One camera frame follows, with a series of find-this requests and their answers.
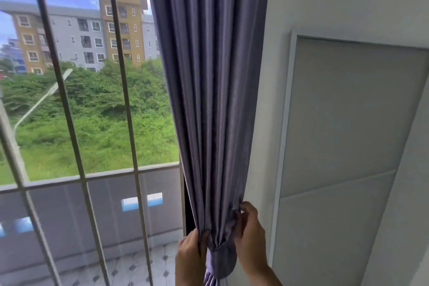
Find person's left hand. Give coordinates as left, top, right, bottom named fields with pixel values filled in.
left=175, top=228, right=208, bottom=286

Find person's right hand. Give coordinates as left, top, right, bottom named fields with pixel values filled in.
left=233, top=201, right=271, bottom=274

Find purple pleated curtain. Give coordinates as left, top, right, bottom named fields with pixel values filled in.
left=142, top=0, right=272, bottom=286

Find person's right forearm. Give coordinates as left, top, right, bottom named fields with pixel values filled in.
left=246, top=262, right=284, bottom=286

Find white panelled door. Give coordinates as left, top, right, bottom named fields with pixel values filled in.
left=269, top=29, right=429, bottom=286

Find green trees and bushes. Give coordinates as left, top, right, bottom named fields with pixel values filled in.
left=0, top=57, right=181, bottom=186

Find grey metal window grille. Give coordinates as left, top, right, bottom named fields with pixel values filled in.
left=0, top=0, right=185, bottom=286

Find grey street lamp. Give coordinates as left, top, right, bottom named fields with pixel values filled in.
left=12, top=68, right=74, bottom=185

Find yellow and grey apartment building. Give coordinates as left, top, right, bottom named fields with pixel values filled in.
left=0, top=0, right=161, bottom=76

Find blue building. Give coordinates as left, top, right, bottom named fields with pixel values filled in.
left=0, top=38, right=27, bottom=76

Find grey balcony wall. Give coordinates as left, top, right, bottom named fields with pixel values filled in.
left=0, top=163, right=185, bottom=264

